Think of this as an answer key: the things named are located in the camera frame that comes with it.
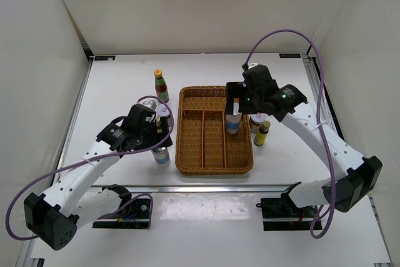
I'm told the right small yellow bottle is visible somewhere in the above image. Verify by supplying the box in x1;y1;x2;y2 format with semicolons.
253;121;271;146

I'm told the left white-lid brown jar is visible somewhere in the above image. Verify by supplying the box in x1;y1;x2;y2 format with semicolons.
156;103;173;128

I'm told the right black table label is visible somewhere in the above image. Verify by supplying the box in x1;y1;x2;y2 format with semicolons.
279;53;301;59

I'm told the small yellow bottle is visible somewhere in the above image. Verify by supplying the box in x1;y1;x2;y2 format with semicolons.
253;121;271;146
156;116;163;133

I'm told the black table label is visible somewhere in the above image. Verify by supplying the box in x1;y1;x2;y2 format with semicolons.
94;56;116;61
279;53;301;59

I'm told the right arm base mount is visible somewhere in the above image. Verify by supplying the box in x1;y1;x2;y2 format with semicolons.
256;182;318;231

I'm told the left red sauce bottle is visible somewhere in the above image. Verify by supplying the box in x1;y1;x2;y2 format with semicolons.
154;69;169;103

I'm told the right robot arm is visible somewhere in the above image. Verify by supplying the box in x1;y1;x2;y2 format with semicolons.
225;64;383;217

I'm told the wicker divided tray basket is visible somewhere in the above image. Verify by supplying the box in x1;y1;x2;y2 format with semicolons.
175;86;254;175

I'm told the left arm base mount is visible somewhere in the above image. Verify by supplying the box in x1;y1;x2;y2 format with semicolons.
92;184;154;229

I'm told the white-lid brown jar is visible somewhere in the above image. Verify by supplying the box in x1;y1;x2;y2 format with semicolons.
156;103;173;128
249;113;266;133

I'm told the left black table label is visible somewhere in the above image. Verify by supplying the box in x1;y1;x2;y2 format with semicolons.
94;56;116;61

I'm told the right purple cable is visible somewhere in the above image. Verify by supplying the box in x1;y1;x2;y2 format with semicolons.
243;29;337;239

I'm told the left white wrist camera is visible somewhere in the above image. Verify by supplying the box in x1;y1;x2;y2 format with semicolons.
141;99;157;111

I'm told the right white-lid brown jar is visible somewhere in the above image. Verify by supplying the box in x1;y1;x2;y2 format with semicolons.
249;113;266;133

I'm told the left small yellow bottle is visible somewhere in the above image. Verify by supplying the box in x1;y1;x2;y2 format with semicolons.
156;116;163;133

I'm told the aluminium front rail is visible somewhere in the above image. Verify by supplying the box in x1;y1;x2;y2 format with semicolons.
31;184;341;218

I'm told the silver-lid bead jar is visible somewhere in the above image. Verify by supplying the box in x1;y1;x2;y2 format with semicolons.
225;102;242;134
151;147;171;167

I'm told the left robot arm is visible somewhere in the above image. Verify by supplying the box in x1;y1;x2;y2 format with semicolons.
24;104;172;251

